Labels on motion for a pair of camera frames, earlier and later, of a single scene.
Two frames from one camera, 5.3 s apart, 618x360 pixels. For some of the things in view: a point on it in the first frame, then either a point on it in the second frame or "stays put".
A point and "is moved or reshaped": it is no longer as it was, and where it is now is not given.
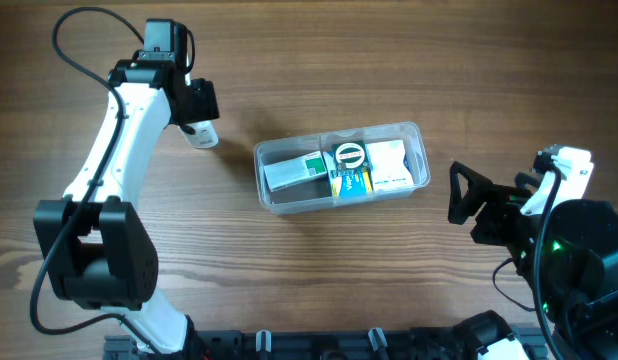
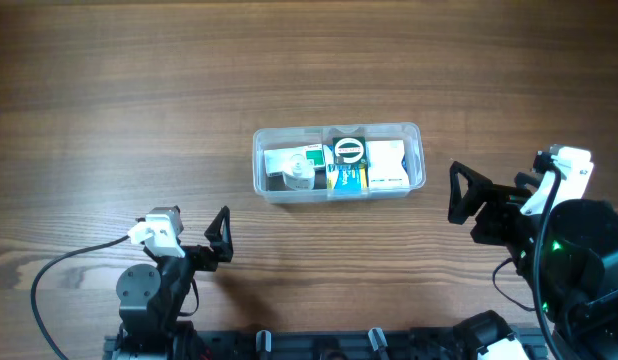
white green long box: x=295 y=170 to x=285 y=159
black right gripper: x=490 y=211 stays put
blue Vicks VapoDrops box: x=348 y=184 is moved or reshaped
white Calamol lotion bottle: x=205 y=135 to x=301 y=179
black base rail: x=412 y=344 stays put
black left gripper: x=200 y=107 to x=209 y=253
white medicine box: x=388 y=170 stays put
